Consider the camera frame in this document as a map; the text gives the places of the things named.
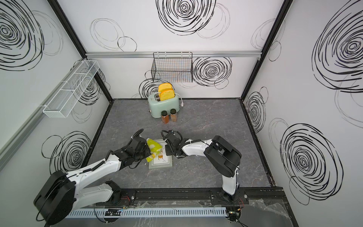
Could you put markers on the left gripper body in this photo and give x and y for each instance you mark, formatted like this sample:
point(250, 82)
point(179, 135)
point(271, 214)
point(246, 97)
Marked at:
point(145, 153)

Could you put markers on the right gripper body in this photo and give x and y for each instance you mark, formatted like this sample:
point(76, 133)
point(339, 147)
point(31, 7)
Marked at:
point(170, 151)

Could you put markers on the yellow green cloth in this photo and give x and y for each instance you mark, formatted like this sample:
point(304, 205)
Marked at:
point(154, 147)

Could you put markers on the green picture frame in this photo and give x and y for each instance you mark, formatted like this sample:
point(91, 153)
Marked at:
point(161, 160)

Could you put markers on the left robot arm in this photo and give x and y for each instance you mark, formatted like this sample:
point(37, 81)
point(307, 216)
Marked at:
point(65, 192)

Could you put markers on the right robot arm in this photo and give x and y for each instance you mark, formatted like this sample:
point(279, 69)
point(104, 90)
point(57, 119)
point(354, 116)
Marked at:
point(224, 157)

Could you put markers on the brown spice jar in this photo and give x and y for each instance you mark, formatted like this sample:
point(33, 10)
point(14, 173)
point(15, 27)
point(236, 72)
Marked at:
point(173, 115)

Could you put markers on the red spice jar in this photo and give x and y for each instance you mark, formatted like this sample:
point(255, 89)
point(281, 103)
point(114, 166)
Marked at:
point(164, 117)

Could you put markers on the mint green toaster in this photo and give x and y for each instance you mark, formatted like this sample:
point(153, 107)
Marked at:
point(156, 107)

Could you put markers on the front toast slice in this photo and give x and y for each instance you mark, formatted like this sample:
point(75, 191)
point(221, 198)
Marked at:
point(167, 94)

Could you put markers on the toast slice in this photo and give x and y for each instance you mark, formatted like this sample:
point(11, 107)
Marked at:
point(167, 94)
point(164, 86)

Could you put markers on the back toast slice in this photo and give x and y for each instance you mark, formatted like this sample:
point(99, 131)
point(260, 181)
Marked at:
point(164, 86)

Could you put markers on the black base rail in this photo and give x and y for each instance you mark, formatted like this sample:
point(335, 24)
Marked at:
point(214, 195)

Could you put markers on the white slotted cable duct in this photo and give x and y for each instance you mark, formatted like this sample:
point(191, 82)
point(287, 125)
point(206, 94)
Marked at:
point(150, 212)

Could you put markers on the black wire basket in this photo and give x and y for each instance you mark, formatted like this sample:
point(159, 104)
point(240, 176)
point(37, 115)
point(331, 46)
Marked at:
point(172, 67)

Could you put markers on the white wire shelf basket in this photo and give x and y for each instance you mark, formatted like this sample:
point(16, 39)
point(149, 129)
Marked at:
point(80, 87)

